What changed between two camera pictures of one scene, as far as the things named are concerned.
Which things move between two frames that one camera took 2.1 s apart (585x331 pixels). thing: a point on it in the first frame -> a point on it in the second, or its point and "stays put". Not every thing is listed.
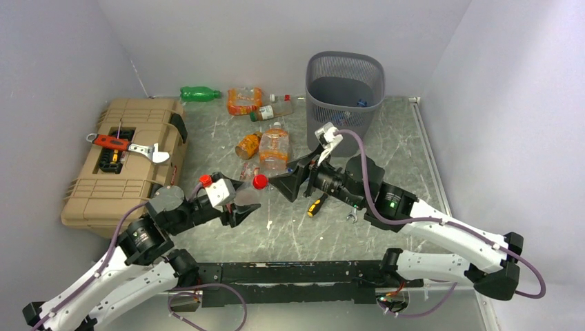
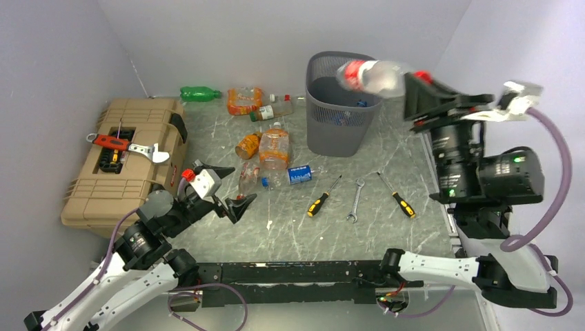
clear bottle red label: x=247 y=195 -> x=376 y=76
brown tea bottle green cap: x=271 y=111 stays put
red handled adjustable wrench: x=153 y=153 stays put
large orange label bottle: x=274 y=149 stays put
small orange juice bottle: x=248 y=147 stays put
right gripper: x=288 y=184 -> x=437 y=104
